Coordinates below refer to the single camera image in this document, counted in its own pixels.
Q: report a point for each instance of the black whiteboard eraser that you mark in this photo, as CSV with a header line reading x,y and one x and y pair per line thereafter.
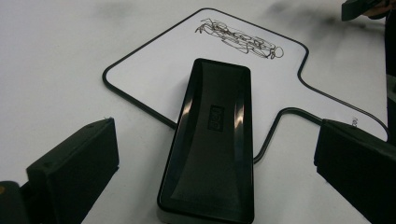
x,y
211,161

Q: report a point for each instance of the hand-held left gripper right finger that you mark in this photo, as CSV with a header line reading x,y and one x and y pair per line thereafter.
x,y
358,161

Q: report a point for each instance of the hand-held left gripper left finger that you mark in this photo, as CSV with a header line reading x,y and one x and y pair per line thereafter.
x,y
74,168

